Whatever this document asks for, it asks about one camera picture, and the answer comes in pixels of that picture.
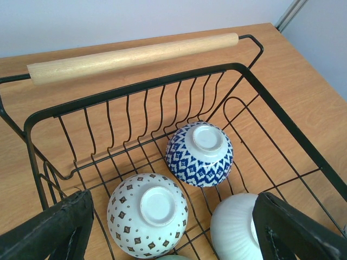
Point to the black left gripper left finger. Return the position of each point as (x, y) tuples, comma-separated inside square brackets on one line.
[(59, 232)]

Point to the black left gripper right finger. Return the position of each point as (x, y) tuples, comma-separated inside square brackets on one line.
[(285, 233)]

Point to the white ceramic bowl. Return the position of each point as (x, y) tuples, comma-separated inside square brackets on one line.
[(232, 228)]

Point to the white bowl brown diamonds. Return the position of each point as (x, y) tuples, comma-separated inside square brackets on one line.
[(147, 215)]

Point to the pale green bowl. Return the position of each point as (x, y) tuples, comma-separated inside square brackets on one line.
[(173, 257)]

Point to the blue patterned bowl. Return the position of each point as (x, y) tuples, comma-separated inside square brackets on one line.
[(200, 154)]

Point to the black wire dish rack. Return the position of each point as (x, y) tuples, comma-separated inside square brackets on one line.
[(97, 141)]

